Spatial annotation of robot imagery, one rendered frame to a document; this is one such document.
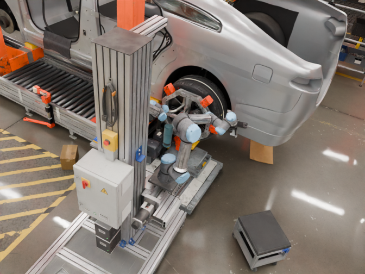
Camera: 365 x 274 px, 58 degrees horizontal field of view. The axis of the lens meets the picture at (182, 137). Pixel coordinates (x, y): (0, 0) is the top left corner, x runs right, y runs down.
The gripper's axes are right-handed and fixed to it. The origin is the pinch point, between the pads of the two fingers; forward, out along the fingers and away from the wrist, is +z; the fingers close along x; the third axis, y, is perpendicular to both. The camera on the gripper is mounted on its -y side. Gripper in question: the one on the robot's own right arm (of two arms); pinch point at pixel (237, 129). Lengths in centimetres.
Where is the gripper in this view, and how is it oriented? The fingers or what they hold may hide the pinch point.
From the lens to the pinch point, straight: 288.5
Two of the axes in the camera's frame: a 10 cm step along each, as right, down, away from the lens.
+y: -9.6, -0.7, 2.7
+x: -1.4, 9.6, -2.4
